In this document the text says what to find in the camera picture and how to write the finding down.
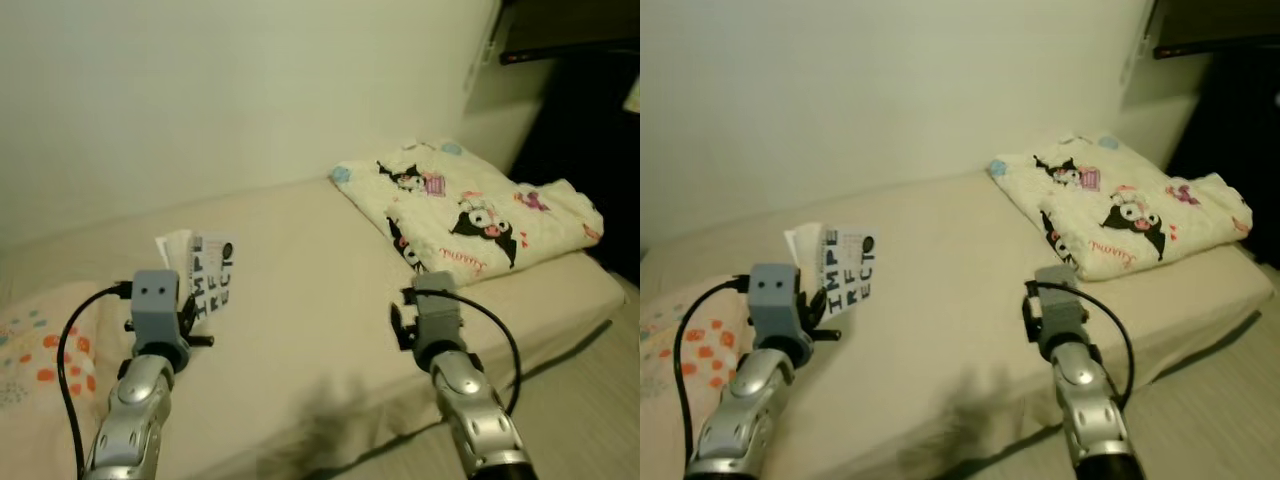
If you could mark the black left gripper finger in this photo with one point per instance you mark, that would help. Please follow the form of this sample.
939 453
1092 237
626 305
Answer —
814 308
189 313

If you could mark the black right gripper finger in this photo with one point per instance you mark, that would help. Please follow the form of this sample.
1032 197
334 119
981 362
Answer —
399 325
1027 308

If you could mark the white paperback book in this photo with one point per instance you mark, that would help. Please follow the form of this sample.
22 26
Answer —
215 275
850 270

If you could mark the pink patterned pillow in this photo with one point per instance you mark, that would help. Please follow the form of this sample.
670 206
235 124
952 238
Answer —
715 345
40 370

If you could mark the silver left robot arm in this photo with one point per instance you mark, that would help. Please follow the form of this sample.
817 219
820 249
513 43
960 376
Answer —
130 410
750 410

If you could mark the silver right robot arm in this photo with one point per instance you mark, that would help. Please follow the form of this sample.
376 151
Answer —
1090 410
480 410

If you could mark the cream cartoon print blanket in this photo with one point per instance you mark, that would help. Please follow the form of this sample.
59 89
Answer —
560 215
1210 205

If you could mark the black cabinet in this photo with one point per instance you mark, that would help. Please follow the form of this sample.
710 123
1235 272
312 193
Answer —
1230 130
590 130

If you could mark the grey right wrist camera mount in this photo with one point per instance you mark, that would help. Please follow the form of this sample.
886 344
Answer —
1060 310
438 315

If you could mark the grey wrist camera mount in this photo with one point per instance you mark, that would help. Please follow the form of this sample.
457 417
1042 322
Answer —
1060 310
158 305
438 315
775 300

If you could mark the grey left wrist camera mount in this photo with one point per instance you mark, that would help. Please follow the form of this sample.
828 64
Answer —
158 305
775 300

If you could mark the white wall bracket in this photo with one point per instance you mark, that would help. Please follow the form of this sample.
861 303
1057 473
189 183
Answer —
1135 60
485 65

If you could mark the dark wall shelf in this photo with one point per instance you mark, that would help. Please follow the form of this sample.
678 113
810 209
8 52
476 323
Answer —
1220 25
570 25

